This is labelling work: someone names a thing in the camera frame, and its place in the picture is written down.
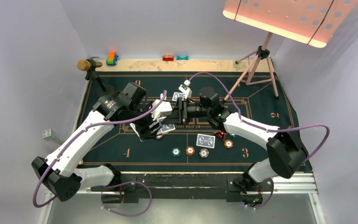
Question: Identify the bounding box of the red black all-in triangle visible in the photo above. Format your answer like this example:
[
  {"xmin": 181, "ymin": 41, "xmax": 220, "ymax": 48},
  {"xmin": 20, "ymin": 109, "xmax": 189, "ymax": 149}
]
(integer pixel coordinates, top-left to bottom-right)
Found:
[{"xmin": 214, "ymin": 131, "xmax": 226, "ymax": 141}]

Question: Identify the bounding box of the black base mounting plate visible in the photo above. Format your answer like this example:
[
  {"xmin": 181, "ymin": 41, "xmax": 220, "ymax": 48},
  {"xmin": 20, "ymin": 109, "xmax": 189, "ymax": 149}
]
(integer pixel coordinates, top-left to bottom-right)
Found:
[{"xmin": 90, "ymin": 172, "xmax": 274, "ymax": 203}]

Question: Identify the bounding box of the blue back playing card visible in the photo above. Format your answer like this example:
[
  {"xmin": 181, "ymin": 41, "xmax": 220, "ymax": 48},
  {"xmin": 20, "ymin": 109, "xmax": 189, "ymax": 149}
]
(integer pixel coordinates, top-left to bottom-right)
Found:
[{"xmin": 172, "ymin": 92, "xmax": 186, "ymax": 101}]

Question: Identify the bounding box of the red toy block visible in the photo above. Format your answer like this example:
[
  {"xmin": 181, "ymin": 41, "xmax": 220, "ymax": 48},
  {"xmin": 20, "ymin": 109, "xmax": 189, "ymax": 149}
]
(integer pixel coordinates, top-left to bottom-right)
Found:
[{"xmin": 162, "ymin": 55, "xmax": 175, "ymax": 61}]

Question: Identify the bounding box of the grey lego brick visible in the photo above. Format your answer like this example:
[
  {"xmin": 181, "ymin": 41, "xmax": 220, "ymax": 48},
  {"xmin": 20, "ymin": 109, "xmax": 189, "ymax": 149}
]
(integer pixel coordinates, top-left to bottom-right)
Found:
[{"xmin": 42, "ymin": 129, "xmax": 55, "ymax": 141}]

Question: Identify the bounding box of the teal toy block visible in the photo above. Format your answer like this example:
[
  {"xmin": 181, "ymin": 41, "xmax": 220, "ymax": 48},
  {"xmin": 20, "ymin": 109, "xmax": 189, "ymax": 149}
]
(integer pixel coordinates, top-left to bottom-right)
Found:
[{"xmin": 176, "ymin": 55, "xmax": 189, "ymax": 60}]

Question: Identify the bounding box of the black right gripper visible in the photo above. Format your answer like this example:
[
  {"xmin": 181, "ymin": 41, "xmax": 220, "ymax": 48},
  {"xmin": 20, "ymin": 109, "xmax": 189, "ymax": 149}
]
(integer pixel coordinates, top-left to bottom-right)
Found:
[{"xmin": 163, "ymin": 97, "xmax": 211, "ymax": 125}]

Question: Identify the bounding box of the pink blue chip stack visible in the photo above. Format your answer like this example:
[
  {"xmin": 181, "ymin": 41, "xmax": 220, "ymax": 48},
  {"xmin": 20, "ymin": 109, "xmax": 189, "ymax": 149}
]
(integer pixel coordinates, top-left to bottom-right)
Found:
[{"xmin": 199, "ymin": 148, "xmax": 209, "ymax": 158}]

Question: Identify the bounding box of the orange red chip stack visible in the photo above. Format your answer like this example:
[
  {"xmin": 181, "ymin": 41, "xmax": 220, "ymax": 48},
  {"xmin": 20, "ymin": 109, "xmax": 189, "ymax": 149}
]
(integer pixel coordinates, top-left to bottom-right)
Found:
[{"xmin": 186, "ymin": 146, "xmax": 195, "ymax": 156}]

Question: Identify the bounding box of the gold microphone on stand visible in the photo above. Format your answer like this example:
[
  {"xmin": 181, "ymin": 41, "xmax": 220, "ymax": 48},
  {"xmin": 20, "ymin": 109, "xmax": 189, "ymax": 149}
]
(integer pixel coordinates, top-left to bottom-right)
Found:
[{"xmin": 77, "ymin": 57, "xmax": 115, "ymax": 97}]

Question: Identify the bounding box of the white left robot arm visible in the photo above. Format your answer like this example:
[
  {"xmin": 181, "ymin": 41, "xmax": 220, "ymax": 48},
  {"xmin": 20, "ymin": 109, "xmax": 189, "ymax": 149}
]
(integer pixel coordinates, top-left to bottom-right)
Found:
[{"xmin": 31, "ymin": 82, "xmax": 172, "ymax": 202}]

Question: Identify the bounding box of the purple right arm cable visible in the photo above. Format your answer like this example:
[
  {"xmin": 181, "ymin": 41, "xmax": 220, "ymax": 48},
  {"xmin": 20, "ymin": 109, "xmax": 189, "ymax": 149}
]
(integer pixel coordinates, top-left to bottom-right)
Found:
[{"xmin": 189, "ymin": 72, "xmax": 330, "ymax": 210}]

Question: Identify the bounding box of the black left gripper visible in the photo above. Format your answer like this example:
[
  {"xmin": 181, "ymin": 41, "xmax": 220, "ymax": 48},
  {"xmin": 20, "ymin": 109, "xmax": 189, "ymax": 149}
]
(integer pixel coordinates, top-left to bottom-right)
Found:
[{"xmin": 126, "ymin": 100, "xmax": 163, "ymax": 140}]

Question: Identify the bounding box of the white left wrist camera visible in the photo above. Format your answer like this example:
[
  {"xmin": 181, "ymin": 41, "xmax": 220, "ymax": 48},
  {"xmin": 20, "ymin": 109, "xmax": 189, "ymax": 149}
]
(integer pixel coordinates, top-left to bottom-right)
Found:
[{"xmin": 151, "ymin": 93, "xmax": 172, "ymax": 120}]

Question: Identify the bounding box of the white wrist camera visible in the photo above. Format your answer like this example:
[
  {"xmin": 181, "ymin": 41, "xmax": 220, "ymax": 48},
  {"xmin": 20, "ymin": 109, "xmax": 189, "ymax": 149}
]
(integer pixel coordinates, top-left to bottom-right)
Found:
[
  {"xmin": 178, "ymin": 80, "xmax": 192, "ymax": 99},
  {"xmin": 151, "ymin": 93, "xmax": 172, "ymax": 120}
]

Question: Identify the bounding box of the blue white card deck box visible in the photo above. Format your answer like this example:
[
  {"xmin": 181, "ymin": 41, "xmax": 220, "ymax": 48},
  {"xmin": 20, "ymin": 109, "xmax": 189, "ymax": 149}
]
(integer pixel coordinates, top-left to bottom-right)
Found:
[{"xmin": 130, "ymin": 123, "xmax": 176, "ymax": 142}]

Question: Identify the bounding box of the green blue chip stack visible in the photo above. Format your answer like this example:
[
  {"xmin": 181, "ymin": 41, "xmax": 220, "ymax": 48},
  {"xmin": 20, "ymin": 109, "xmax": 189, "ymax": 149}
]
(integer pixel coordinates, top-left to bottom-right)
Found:
[{"xmin": 172, "ymin": 147, "xmax": 181, "ymax": 157}]

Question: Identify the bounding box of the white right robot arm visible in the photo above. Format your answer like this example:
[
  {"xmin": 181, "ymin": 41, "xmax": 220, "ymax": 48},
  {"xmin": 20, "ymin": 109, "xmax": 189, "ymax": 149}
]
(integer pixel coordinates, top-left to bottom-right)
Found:
[{"xmin": 172, "ymin": 84, "xmax": 309, "ymax": 191}]

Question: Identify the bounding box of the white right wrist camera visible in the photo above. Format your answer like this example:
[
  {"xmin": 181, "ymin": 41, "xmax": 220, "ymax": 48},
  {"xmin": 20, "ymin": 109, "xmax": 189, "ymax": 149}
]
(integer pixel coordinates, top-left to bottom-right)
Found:
[{"xmin": 178, "ymin": 80, "xmax": 192, "ymax": 99}]

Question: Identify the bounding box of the pink music stand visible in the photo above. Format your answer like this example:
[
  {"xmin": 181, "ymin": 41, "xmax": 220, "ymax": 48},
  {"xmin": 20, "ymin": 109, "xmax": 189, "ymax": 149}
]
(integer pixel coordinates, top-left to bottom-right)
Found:
[{"xmin": 222, "ymin": 0, "xmax": 357, "ymax": 100}]

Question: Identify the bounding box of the orange green toy block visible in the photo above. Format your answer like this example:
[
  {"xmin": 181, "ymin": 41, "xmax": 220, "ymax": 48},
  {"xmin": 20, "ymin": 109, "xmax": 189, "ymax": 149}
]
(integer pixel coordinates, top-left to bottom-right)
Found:
[{"xmin": 106, "ymin": 51, "xmax": 119, "ymax": 66}]

